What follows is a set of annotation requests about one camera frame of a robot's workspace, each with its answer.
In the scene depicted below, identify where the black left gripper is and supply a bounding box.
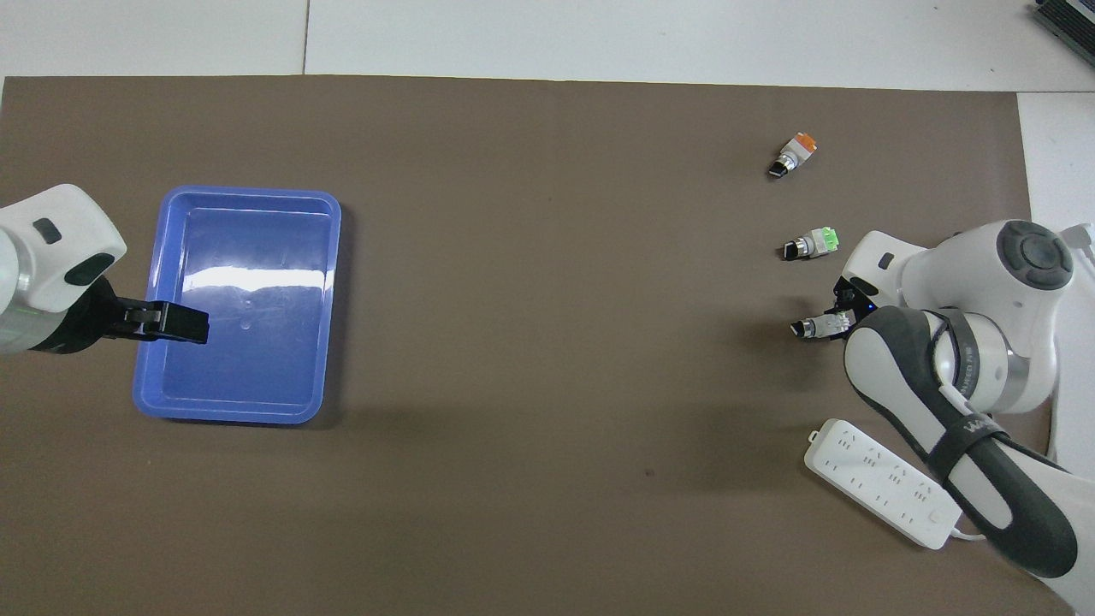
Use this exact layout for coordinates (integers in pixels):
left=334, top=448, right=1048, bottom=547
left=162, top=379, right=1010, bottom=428
left=34, top=277, right=210, bottom=354

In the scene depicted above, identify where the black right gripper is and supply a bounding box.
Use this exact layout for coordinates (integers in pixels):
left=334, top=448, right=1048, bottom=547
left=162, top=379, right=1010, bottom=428
left=823, top=277, right=879, bottom=342

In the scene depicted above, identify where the green white selector switch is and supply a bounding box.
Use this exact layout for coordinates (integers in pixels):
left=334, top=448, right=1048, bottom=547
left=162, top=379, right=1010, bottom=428
left=780, top=226, right=841, bottom=262
left=790, top=311, right=849, bottom=340

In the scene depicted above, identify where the blue plastic tray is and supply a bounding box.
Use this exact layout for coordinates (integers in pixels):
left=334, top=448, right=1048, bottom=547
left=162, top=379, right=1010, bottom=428
left=132, top=186, right=343, bottom=425

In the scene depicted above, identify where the white power strip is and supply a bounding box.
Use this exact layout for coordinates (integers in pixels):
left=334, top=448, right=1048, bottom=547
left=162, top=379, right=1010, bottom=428
left=803, top=418, right=963, bottom=550

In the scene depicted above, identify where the brown table mat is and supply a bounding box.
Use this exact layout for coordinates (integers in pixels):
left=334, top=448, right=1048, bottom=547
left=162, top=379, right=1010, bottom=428
left=0, top=75, right=1074, bottom=616

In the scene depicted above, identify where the grey metal device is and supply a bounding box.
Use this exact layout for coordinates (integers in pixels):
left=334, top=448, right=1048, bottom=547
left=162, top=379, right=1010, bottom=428
left=1031, top=0, right=1095, bottom=69

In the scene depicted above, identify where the orange white selector switch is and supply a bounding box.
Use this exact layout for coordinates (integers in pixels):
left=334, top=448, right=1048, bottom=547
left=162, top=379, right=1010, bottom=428
left=767, top=132, right=818, bottom=180

